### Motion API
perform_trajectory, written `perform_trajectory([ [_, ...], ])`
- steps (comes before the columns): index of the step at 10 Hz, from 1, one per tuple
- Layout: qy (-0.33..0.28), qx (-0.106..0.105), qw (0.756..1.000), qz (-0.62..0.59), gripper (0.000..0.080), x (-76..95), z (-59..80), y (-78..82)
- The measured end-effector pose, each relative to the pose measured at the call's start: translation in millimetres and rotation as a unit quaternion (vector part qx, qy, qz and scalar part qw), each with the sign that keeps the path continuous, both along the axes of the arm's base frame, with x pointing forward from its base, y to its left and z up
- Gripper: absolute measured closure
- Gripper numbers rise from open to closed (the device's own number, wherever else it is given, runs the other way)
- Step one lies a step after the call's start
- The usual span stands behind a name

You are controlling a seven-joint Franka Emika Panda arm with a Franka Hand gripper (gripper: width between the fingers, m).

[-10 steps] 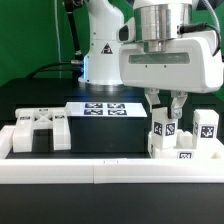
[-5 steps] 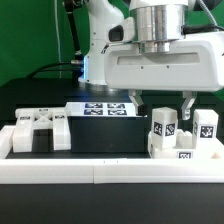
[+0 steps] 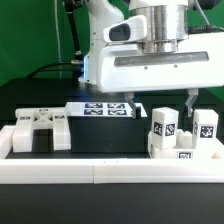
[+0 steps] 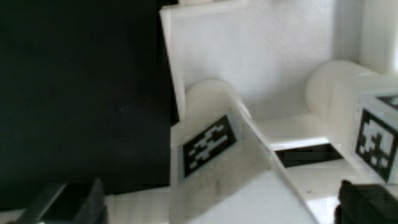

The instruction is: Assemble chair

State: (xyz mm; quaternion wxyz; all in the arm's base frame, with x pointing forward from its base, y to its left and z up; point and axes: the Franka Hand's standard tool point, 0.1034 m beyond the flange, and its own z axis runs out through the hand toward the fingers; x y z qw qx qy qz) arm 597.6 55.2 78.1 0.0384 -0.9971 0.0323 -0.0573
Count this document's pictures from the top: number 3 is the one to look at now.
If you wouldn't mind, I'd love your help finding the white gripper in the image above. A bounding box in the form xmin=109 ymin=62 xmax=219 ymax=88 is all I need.
xmin=97 ymin=32 xmax=224 ymax=119

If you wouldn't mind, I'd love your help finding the black cable bundle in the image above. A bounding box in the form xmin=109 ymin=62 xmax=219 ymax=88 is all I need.
xmin=26 ymin=61 xmax=84 ymax=80

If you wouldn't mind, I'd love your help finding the white chair seat part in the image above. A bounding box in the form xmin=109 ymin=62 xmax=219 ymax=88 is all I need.
xmin=148 ymin=129 xmax=224 ymax=159

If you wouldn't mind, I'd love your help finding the white hanging cable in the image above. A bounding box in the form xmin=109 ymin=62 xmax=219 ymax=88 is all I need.
xmin=53 ymin=0 xmax=64 ymax=80

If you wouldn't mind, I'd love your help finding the white chair back part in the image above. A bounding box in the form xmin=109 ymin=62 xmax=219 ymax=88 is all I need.
xmin=13 ymin=107 xmax=71 ymax=153

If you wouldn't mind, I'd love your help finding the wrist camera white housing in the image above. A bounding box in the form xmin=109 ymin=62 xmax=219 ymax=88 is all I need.
xmin=102 ymin=15 xmax=147 ymax=43

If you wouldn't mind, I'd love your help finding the white U-shaped fence frame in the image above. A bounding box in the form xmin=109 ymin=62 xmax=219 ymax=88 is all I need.
xmin=0 ymin=126 xmax=224 ymax=184

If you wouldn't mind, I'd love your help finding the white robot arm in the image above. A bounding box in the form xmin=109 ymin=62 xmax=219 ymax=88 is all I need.
xmin=64 ymin=0 xmax=224 ymax=118

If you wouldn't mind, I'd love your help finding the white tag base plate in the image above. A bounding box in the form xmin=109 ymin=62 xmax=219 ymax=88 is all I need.
xmin=64 ymin=101 xmax=148 ymax=119

